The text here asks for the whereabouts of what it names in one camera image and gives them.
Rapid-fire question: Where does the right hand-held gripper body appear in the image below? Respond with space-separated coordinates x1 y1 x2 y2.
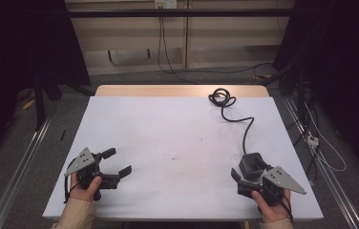
237 165 307 208

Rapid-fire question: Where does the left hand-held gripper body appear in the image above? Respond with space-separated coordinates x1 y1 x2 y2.
64 146 122 202

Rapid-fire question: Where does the black power adapter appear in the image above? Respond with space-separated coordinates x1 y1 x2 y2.
238 152 270 181

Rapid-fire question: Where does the black adapter cable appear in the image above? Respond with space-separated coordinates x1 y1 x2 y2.
207 87 255 156

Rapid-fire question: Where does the person's right hand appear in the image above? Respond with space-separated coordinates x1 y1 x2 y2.
250 188 292 224

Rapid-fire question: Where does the person's left hand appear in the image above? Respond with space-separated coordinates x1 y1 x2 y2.
69 172 103 203

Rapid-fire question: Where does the white table cover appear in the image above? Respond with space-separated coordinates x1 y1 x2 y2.
41 95 325 222

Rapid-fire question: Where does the black metal stand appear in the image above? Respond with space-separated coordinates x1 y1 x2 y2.
32 74 48 132

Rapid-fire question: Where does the dark curtain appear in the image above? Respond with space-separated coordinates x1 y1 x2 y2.
0 0 92 166
272 0 359 182

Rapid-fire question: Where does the black horizontal bar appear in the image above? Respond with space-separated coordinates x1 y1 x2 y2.
65 8 296 19

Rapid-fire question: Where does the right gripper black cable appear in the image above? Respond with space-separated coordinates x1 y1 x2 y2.
272 192 295 222

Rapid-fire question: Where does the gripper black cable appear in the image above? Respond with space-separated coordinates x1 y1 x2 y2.
272 192 295 222
63 157 80 204

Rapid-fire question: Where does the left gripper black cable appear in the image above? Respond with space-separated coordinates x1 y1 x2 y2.
63 157 80 204

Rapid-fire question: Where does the aluminium floor rail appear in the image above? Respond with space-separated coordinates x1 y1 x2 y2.
0 116 53 229
283 95 359 229

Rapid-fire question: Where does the white floor cable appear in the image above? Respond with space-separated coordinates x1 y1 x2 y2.
304 103 348 174

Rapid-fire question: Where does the black wall cable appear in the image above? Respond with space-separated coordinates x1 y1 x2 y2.
157 15 275 86

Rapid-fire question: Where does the white wall socket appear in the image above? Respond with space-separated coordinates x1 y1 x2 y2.
154 0 179 10

